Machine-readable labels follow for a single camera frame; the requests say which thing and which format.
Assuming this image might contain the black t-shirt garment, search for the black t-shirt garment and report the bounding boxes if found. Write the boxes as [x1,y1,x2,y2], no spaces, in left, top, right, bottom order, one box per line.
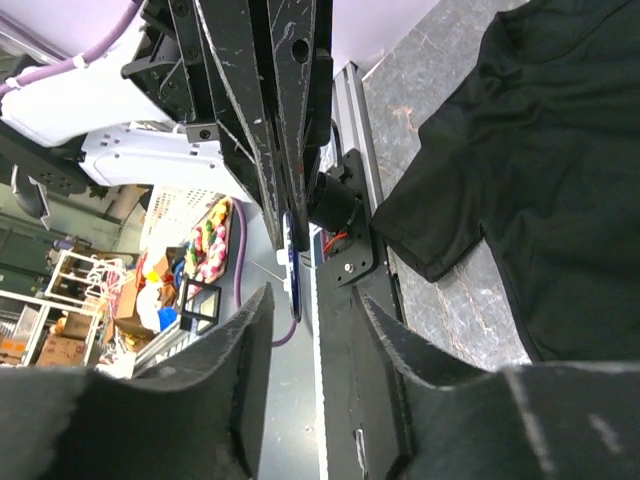
[371,1,639,361]

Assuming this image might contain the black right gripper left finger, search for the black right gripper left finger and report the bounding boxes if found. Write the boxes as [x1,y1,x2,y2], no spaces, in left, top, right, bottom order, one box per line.
[1,285,274,479]

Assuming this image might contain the slotted cable duct rail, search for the slotted cable duct rail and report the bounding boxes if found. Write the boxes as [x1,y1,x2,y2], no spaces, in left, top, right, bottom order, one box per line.
[309,225,329,480]

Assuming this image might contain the cluttered background shelf items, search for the cluttered background shelf items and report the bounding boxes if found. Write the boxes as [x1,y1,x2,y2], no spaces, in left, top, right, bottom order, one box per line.
[1,189,240,377]

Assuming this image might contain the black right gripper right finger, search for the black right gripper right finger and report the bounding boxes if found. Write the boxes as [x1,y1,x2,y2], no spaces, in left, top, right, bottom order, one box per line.
[355,291,639,479]

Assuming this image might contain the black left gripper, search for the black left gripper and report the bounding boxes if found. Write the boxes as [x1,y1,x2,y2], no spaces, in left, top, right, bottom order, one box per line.
[122,1,334,251]

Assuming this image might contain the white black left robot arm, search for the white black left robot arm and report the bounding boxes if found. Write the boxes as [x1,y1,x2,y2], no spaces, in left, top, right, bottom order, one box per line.
[1,1,333,251]

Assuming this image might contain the blue round brooch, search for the blue round brooch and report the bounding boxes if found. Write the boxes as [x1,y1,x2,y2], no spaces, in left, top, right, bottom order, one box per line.
[276,211,301,323]

